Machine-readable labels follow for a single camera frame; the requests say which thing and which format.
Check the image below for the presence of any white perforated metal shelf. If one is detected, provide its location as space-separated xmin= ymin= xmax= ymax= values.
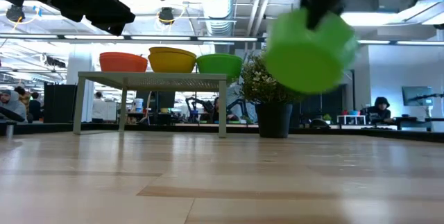
xmin=72 ymin=71 xmax=228 ymax=139

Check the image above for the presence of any rig light bar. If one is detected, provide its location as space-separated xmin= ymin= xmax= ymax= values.
xmin=0 ymin=33 xmax=444 ymax=46

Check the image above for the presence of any black cabinet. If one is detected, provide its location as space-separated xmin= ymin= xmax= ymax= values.
xmin=43 ymin=83 xmax=78 ymax=124

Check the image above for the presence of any green plastic cup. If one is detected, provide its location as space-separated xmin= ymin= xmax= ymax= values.
xmin=262 ymin=7 xmax=361 ymax=95

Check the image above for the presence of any black frame rail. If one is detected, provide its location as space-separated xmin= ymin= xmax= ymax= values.
xmin=0 ymin=122 xmax=444 ymax=144

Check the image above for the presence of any person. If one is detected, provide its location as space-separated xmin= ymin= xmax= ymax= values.
xmin=91 ymin=91 xmax=108 ymax=123
xmin=360 ymin=96 xmax=395 ymax=125
xmin=0 ymin=89 xmax=28 ymax=123
xmin=28 ymin=92 xmax=43 ymax=121

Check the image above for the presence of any orange plastic bowl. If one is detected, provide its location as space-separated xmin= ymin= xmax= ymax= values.
xmin=99 ymin=51 xmax=149 ymax=73

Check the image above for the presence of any small white rack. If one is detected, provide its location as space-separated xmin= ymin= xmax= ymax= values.
xmin=336 ymin=114 xmax=368 ymax=126

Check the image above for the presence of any wall monitor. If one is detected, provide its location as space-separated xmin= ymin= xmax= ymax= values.
xmin=401 ymin=85 xmax=434 ymax=107

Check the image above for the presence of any green plastic bowl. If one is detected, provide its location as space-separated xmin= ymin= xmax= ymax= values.
xmin=196 ymin=53 xmax=244 ymax=79

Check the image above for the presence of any yellow patterned bowl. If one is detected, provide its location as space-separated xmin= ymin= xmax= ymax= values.
xmin=148 ymin=46 xmax=198 ymax=74

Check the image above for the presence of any black ceiling device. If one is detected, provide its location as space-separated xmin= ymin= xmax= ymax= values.
xmin=5 ymin=4 xmax=26 ymax=23
xmin=157 ymin=6 xmax=176 ymax=26

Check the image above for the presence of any silver air duct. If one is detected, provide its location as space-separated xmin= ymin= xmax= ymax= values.
xmin=196 ymin=0 xmax=239 ymax=37

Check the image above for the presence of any potted plant black pot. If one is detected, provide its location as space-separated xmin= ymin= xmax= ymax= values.
xmin=239 ymin=52 xmax=303 ymax=139

